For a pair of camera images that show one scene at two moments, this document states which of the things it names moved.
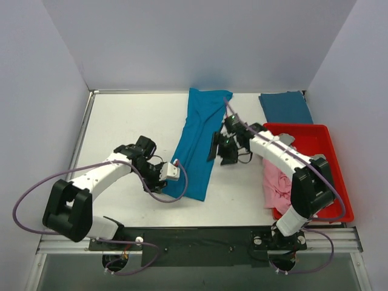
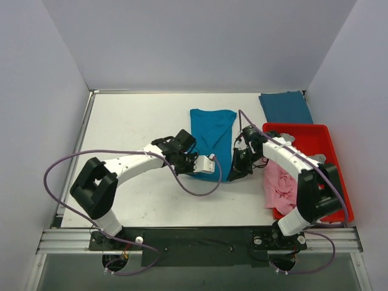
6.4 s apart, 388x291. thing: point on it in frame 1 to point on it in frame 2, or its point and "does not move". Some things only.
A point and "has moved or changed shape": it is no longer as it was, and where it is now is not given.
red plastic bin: [310, 140] does not move
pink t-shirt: [277, 187] does not move
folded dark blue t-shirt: [285, 107] does not move
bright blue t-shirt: [205, 114] has moved or changed shape
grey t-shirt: [289, 139] does not move
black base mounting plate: [226, 247] does not move
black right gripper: [222, 145] to [240, 158]
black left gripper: [156, 182] to [187, 163]
